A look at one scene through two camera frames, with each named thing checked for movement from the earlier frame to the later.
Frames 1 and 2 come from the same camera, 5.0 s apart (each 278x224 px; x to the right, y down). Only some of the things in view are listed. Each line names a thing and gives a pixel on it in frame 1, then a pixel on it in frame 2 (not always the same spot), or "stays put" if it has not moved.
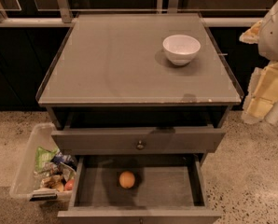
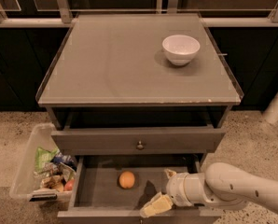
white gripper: [275, 35] → [176, 186]
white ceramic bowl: [180, 49] stays put
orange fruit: [127, 180] stays put
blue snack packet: [61, 158] stays put
